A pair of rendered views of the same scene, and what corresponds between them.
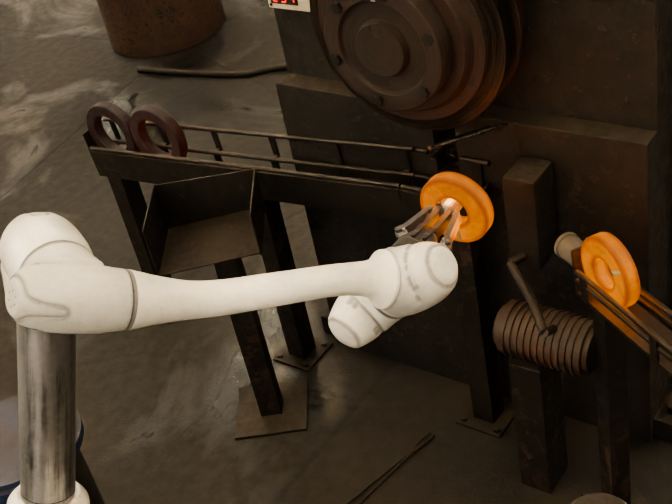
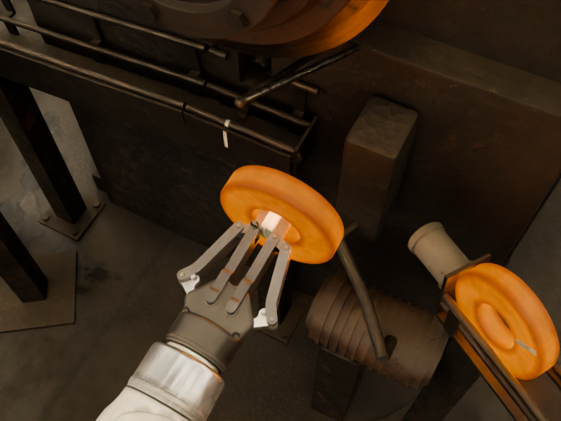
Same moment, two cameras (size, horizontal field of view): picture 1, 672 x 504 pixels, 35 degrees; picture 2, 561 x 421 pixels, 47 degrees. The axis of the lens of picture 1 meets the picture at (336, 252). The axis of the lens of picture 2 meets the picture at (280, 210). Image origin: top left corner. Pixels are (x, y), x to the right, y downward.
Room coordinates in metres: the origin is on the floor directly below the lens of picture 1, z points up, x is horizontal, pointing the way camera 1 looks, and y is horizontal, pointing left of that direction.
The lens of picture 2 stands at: (1.37, -0.15, 1.51)
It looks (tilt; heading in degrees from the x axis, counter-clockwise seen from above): 58 degrees down; 345
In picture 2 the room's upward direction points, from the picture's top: straight up
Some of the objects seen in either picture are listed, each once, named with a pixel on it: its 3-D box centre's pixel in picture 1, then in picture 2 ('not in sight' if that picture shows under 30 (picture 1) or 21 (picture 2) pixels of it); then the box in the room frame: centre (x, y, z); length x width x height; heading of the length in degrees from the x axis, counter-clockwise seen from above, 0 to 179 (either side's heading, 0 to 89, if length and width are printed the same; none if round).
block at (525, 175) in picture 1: (531, 213); (373, 172); (1.90, -0.44, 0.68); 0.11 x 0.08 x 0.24; 138
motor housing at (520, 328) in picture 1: (553, 402); (363, 367); (1.72, -0.41, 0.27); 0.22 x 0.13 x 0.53; 48
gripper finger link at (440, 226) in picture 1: (438, 228); (254, 276); (1.69, -0.21, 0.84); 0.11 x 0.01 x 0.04; 136
